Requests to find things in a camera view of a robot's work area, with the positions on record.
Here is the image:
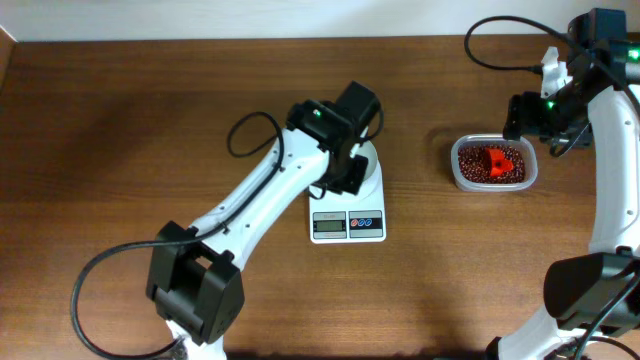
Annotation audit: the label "orange measuring scoop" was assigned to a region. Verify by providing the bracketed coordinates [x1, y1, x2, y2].
[485, 148, 514, 177]

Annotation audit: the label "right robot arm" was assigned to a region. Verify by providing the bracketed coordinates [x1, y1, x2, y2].
[485, 40, 639, 359]

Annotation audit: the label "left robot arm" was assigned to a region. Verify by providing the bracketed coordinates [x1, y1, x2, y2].
[146, 82, 387, 359]

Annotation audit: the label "white round bowl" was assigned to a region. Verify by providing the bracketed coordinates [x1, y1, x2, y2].
[357, 141, 378, 182]

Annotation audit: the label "white digital kitchen scale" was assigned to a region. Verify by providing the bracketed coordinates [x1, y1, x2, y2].
[309, 160, 387, 244]

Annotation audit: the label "clear plastic container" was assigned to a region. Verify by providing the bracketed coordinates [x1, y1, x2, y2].
[451, 134, 538, 192]

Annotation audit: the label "red beans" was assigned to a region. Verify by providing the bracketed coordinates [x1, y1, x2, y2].
[458, 145, 526, 184]

